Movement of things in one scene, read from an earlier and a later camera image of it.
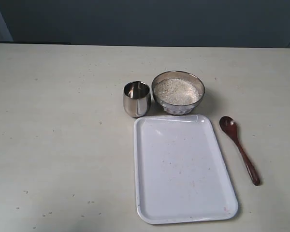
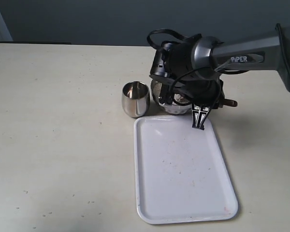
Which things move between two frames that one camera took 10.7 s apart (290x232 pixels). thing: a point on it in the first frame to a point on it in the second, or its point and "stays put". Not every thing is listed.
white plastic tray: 181,174 stays put
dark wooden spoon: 228,124 to 226,102
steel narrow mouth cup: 137,98 stays put
